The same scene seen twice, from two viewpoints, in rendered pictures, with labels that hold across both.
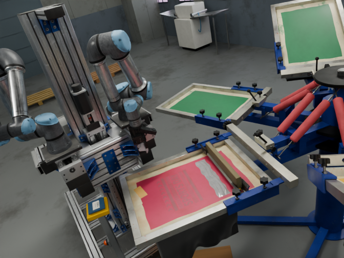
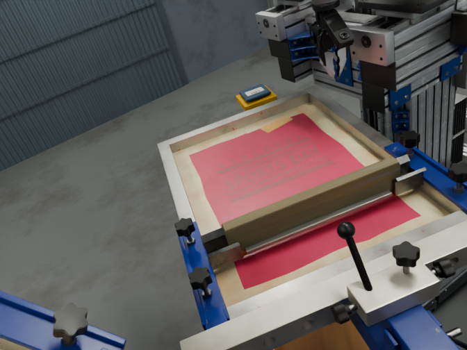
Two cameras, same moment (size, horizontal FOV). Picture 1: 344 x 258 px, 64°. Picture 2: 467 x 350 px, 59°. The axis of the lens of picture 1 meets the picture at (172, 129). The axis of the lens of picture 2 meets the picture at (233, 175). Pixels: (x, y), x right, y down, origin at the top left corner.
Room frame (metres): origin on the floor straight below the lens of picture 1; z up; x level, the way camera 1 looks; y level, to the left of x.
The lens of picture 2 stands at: (1.21, -0.93, 1.61)
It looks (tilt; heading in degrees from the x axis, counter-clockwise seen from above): 34 degrees down; 94
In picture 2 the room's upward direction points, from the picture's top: 17 degrees counter-clockwise
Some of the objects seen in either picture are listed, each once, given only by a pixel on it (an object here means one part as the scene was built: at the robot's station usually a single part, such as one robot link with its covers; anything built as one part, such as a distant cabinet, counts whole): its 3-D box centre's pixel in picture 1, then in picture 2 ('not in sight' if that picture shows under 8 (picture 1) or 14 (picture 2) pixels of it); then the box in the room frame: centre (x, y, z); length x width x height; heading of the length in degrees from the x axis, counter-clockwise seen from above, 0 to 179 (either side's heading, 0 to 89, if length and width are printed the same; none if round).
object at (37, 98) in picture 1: (37, 99); not in sight; (6.57, 2.97, 0.05); 1.16 x 0.80 x 0.11; 114
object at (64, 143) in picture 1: (57, 141); not in sight; (1.56, 0.71, 1.31); 0.15 x 0.15 x 0.10
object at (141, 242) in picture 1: (190, 182); (280, 174); (1.26, -0.03, 0.97); 0.79 x 0.58 x 0.04; 101
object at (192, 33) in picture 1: (192, 26); not in sight; (7.84, -1.22, 0.58); 2.49 x 0.61 x 1.16; 25
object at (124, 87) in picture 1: (123, 93); not in sight; (1.77, 0.26, 1.42); 0.13 x 0.12 x 0.14; 75
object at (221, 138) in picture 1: (207, 146); (432, 181); (1.58, -0.21, 0.97); 0.30 x 0.05 x 0.07; 101
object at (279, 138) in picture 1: (272, 144); (415, 335); (1.37, -0.58, 1.02); 0.17 x 0.06 x 0.05; 101
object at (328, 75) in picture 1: (334, 159); not in sight; (1.46, -1.06, 0.68); 0.40 x 0.40 x 1.35
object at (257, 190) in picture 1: (251, 196); (202, 274); (1.04, -0.31, 0.97); 0.30 x 0.05 x 0.07; 101
